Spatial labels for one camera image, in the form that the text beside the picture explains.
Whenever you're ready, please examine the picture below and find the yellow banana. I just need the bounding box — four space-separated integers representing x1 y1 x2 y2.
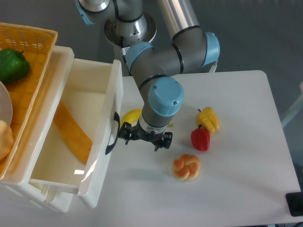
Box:
121 108 175 127

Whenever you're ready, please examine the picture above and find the white top drawer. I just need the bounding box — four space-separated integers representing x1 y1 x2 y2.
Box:
30 59 123 199

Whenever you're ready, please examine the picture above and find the white plate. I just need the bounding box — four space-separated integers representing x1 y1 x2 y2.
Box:
0 82 13 126

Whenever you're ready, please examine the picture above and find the red bell pepper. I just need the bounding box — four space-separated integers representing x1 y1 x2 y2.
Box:
191 124 210 151

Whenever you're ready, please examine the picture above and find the black device at table edge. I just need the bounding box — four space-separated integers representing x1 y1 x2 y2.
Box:
285 192 303 217

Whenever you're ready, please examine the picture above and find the knotted bread roll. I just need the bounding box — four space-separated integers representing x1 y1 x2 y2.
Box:
172 154 201 181

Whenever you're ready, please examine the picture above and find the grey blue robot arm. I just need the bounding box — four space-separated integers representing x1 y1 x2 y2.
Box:
75 0 220 149

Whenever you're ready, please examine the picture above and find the yellow bell pepper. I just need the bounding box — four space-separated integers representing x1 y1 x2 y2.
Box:
196 107 220 133

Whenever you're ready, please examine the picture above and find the white frame at right edge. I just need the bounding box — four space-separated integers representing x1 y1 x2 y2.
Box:
281 83 303 128

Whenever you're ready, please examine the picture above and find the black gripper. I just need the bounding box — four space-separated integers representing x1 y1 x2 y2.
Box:
119 122 173 151

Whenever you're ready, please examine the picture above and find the white drawer cabinet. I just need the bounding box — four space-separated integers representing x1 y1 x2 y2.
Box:
0 46 120 212

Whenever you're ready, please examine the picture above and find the orange wicker basket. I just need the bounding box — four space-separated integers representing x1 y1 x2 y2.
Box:
0 22 58 179

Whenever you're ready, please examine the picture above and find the beige bread roll in basket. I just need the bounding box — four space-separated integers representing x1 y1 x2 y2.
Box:
0 120 14 160

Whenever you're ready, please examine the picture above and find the green bell pepper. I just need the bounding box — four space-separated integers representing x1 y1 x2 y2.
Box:
0 48 30 84

